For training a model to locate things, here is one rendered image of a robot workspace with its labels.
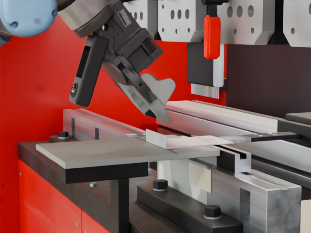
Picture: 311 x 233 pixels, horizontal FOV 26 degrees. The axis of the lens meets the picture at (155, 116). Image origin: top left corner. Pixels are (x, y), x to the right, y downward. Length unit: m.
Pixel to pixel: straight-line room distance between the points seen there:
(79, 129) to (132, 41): 0.73
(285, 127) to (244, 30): 0.37
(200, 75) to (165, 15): 0.13
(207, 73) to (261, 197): 0.27
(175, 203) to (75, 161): 0.21
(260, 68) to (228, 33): 0.95
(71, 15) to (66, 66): 0.92
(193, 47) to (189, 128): 0.60
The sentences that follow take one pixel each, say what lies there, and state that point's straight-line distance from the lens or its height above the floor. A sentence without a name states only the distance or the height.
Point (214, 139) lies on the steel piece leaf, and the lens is 1.20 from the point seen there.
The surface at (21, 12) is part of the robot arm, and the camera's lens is 0.88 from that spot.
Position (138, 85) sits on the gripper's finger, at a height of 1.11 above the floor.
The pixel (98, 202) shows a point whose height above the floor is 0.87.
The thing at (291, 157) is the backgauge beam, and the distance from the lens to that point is 1.39.
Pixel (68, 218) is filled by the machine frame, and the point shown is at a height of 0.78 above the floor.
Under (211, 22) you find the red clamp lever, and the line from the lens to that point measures 1.00.
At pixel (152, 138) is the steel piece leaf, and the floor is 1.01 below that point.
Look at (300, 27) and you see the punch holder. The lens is 0.87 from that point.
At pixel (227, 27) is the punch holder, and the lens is 1.02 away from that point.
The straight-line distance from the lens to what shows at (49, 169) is 1.63.
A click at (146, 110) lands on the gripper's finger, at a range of 1.17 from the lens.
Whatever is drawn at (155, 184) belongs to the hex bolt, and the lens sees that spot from 1.23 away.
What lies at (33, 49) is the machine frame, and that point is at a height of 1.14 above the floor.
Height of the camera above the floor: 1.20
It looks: 7 degrees down
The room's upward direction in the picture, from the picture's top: straight up
